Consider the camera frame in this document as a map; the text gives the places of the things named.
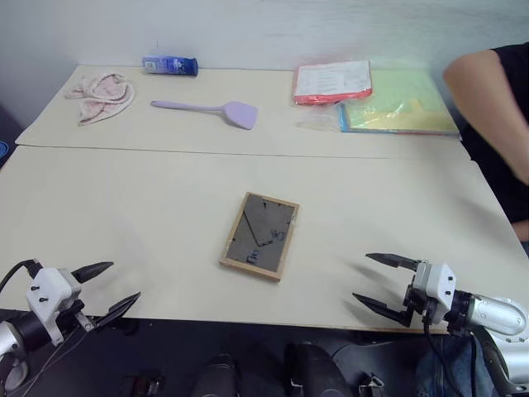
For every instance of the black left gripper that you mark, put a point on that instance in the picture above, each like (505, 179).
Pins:
(79, 313)

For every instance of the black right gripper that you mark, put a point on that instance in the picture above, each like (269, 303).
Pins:
(419, 308)

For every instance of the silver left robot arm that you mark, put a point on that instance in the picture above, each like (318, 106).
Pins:
(29, 328)

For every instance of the blue denim cloth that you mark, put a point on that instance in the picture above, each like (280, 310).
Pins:
(450, 368)

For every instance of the dark rounded shape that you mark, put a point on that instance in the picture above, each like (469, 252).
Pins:
(316, 370)
(219, 376)

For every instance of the person's black shirt torso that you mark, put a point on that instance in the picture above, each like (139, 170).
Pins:
(496, 165)

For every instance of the blue round object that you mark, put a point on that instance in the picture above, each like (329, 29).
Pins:
(3, 149)

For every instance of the green yellow paper pack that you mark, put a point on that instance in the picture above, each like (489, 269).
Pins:
(396, 107)

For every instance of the clear crumpled plastic bag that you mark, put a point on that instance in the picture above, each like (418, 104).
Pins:
(318, 122)

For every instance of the pink crumpled towel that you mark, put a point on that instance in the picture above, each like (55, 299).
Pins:
(103, 93)

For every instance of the red paper pack in plastic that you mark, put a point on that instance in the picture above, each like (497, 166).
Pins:
(330, 82)

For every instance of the lilac silicone spatula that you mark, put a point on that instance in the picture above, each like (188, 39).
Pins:
(241, 114)

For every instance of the blue printed bottle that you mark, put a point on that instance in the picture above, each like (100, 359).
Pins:
(169, 65)

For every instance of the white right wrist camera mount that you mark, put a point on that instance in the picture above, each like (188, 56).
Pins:
(434, 285)

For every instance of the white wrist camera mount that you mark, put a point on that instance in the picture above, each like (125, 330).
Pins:
(434, 285)
(49, 291)

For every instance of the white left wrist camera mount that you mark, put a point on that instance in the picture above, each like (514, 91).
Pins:
(49, 291)

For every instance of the wooden picture frame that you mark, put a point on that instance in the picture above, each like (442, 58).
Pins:
(256, 240)

